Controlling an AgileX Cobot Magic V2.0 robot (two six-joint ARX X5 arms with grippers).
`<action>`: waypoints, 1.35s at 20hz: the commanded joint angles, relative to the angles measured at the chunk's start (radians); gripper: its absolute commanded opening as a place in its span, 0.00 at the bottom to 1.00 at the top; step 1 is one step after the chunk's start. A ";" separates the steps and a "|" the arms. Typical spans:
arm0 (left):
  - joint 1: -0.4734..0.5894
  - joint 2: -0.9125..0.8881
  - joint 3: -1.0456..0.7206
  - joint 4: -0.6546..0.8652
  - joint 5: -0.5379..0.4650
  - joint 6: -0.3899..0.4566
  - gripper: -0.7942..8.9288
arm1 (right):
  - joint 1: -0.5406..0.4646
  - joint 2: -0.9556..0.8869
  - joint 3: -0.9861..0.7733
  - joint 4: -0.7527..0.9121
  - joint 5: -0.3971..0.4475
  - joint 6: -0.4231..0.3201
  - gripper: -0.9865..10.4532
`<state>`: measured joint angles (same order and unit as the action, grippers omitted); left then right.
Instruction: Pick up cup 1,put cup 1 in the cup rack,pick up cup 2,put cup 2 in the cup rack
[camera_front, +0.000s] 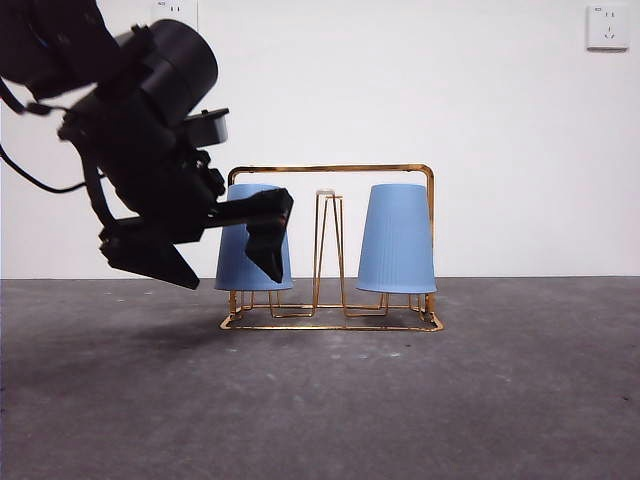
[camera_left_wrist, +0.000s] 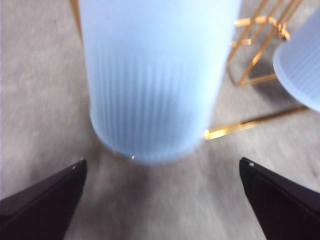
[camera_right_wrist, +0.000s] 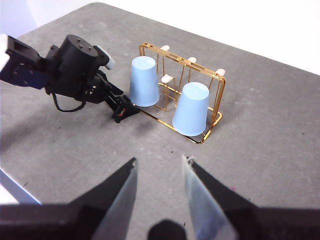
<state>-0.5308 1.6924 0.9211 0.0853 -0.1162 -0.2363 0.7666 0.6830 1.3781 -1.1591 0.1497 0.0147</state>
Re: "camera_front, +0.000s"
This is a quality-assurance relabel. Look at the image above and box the blue ribbed plastic cup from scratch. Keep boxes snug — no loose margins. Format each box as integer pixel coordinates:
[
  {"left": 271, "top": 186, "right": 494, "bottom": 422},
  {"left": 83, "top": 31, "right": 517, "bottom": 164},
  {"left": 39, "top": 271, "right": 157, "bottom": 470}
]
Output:
[
  {"left": 355, "top": 183, "right": 438, "bottom": 295},
  {"left": 213, "top": 183, "right": 294, "bottom": 292}
]

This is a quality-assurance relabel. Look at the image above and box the gold wire cup rack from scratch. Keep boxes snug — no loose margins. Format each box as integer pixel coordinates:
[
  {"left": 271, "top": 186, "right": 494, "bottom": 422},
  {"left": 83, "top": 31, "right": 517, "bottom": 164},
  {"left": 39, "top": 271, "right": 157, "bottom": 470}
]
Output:
[{"left": 218, "top": 163, "right": 445, "bottom": 333}]

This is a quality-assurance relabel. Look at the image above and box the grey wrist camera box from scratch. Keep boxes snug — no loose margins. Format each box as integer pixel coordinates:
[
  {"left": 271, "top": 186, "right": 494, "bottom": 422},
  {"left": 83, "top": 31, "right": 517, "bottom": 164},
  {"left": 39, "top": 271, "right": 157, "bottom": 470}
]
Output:
[{"left": 183, "top": 107, "right": 231, "bottom": 147}]

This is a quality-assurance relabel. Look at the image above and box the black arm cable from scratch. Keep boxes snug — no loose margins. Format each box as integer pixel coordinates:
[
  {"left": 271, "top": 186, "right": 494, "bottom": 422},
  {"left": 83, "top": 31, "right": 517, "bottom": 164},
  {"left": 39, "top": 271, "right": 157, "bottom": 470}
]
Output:
[
  {"left": 0, "top": 144, "right": 94, "bottom": 195},
  {"left": 0, "top": 79, "right": 69, "bottom": 117}
]

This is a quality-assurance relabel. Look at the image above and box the white wall socket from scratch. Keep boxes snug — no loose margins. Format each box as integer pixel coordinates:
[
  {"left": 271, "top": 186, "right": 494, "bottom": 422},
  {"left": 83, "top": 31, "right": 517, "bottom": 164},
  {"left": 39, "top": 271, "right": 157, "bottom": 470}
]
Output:
[
  {"left": 585, "top": 4, "right": 630, "bottom": 52},
  {"left": 152, "top": 0, "right": 199, "bottom": 26}
]

